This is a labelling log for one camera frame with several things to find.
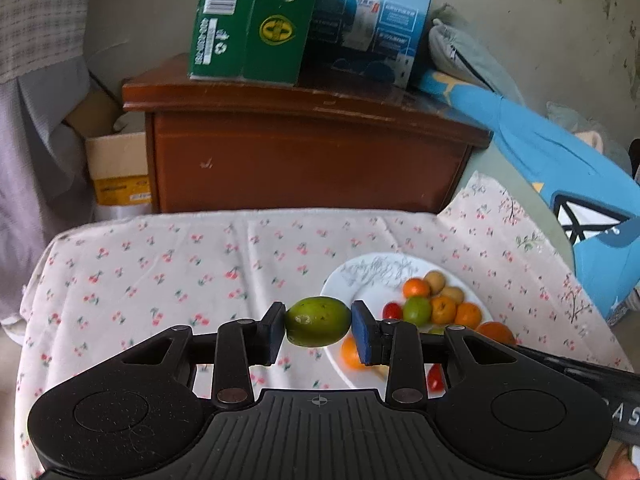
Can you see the brown wooden nightstand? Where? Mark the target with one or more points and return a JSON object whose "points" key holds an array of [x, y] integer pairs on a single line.
{"points": [[300, 160]]}

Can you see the blue printed quilt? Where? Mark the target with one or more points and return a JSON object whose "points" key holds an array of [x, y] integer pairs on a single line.
{"points": [[575, 170]]}

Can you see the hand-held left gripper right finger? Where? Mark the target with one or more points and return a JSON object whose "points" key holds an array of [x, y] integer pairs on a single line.
{"points": [[361, 335]]}

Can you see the person's right hand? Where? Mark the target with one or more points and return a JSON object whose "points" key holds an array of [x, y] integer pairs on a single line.
{"points": [[622, 467]]}

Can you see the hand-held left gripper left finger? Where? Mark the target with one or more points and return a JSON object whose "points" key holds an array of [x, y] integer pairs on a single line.
{"points": [[275, 332]]}

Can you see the cherry print tablecloth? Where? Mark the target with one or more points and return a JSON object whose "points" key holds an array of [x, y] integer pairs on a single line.
{"points": [[150, 285]]}

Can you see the green jujube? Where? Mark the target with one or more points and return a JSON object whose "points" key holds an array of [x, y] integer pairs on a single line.
{"points": [[437, 331], [317, 321], [417, 310]]}

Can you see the blue printed box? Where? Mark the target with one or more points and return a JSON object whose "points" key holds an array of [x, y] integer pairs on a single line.
{"points": [[370, 10]]}

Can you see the checkered grey cloth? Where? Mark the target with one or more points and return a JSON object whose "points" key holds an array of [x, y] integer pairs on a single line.
{"points": [[40, 10]]}

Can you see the lavender grey cloth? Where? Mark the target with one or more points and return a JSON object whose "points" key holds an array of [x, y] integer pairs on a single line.
{"points": [[40, 185]]}

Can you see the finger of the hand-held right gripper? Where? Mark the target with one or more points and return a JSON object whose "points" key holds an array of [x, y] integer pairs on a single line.
{"points": [[545, 359]]}

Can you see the grey zippered pillow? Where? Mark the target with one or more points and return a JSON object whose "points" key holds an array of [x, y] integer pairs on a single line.
{"points": [[470, 55]]}

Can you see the red cherry tomato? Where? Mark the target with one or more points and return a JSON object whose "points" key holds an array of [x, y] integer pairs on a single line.
{"points": [[391, 310], [435, 377]]}

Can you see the grey-green blanket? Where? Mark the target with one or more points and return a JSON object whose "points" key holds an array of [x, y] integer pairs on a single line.
{"points": [[520, 180]]}

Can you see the green carton box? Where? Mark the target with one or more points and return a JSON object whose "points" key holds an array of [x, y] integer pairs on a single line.
{"points": [[270, 35]]}

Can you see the white plate with grey print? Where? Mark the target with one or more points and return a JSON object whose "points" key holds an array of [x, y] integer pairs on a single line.
{"points": [[370, 285]]}

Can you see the open cardboard box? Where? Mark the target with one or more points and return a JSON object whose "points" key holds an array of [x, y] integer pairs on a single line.
{"points": [[117, 160]]}

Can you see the brown longan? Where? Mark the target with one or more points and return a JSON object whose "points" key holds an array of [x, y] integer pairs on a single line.
{"points": [[435, 281], [452, 294]]}

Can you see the black object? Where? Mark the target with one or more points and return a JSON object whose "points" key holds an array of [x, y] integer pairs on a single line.
{"points": [[636, 160]]}

